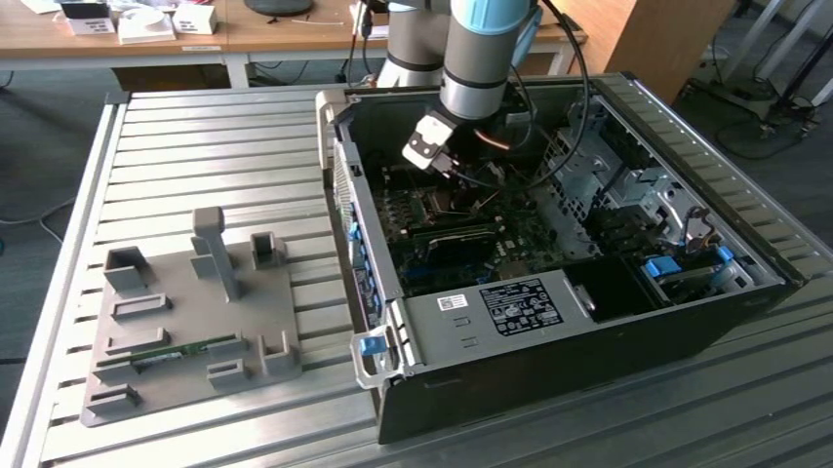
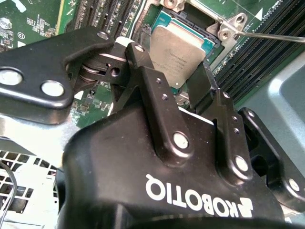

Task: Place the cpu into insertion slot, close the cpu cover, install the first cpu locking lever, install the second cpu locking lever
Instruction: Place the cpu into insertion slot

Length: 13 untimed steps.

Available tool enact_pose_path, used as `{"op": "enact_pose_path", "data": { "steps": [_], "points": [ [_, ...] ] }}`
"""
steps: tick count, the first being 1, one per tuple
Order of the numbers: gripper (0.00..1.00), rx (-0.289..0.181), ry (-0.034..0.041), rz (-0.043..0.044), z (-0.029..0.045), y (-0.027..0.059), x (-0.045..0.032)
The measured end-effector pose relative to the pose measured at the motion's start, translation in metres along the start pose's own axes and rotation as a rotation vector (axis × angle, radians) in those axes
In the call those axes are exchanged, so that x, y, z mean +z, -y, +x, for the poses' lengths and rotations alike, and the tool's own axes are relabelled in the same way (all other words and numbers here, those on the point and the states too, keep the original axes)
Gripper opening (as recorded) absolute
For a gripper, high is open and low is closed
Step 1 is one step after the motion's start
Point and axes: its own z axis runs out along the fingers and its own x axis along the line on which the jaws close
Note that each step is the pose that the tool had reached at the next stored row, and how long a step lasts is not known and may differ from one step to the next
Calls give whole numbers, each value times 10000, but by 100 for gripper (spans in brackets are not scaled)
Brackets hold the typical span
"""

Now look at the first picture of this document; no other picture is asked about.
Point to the black round object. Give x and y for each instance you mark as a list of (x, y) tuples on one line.
[(280, 5)]

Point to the blue plastic clip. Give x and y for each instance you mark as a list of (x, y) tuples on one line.
[(724, 258)]

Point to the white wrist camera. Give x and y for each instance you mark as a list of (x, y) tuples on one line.
[(426, 141)]

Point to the grey power supply unit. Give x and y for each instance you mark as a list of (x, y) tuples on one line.
[(449, 336)]

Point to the blue expansion slot latch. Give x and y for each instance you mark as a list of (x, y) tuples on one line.
[(366, 267), (354, 230)]

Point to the blue disk carrier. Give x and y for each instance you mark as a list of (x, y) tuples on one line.
[(661, 269)]

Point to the blue power supply latch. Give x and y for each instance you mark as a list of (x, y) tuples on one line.
[(372, 346)]

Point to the black plastic shroud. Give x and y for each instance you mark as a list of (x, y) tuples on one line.
[(605, 287)]

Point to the wooden desk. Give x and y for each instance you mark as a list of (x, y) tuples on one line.
[(39, 41), (293, 34)]

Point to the green motherboard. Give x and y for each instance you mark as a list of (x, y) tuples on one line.
[(540, 229)]

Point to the black RAM slot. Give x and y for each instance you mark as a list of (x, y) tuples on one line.
[(456, 228)]

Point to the white round holder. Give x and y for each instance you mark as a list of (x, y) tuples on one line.
[(146, 27)]

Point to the green RAM stick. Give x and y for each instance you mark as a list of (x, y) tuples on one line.
[(189, 349)]

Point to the grey parts rack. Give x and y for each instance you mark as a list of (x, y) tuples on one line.
[(182, 302)]

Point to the black equipment stand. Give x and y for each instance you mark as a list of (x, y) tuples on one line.
[(736, 92)]

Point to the white labelled box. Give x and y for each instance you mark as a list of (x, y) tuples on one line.
[(195, 20), (91, 25)]

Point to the wooden cabinet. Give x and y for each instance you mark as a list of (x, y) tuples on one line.
[(664, 44)]

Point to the black PC case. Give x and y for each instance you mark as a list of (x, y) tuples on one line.
[(553, 390)]

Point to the metal drive cage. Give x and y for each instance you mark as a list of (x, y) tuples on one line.
[(580, 180)]

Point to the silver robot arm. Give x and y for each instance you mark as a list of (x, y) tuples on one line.
[(476, 58)]

